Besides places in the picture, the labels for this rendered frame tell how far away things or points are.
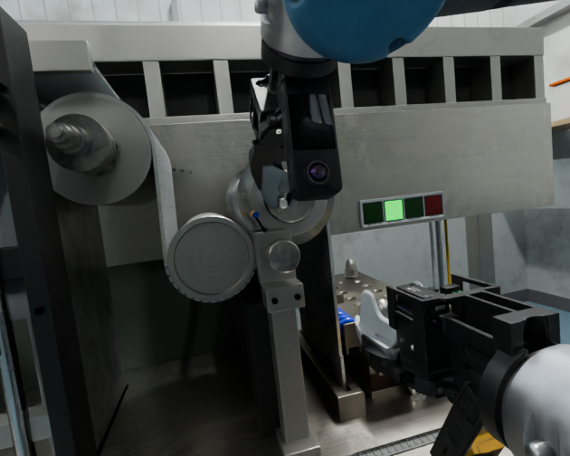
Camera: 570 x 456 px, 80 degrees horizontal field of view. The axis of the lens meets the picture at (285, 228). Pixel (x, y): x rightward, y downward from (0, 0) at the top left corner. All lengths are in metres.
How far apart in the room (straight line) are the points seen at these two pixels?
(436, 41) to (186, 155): 0.72
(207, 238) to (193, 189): 0.34
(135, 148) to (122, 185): 0.05
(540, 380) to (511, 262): 3.68
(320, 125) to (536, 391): 0.24
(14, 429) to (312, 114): 0.41
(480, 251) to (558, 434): 1.14
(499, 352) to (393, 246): 2.82
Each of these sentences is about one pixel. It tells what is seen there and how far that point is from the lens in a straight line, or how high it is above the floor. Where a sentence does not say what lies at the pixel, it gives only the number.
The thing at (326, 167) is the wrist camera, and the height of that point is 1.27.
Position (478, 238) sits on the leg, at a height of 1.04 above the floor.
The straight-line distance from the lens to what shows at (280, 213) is 0.48.
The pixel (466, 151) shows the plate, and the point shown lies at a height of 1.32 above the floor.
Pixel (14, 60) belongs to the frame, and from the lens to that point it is 0.42.
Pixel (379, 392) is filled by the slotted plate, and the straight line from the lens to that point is 0.65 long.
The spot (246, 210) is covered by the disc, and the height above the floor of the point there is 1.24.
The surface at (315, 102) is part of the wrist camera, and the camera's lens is 0.33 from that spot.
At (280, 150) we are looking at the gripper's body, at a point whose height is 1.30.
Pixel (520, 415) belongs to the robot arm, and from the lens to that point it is 0.24.
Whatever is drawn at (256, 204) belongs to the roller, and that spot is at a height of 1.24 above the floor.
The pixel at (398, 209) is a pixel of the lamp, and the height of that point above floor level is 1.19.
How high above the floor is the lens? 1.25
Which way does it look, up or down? 5 degrees down
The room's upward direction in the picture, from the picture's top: 6 degrees counter-clockwise
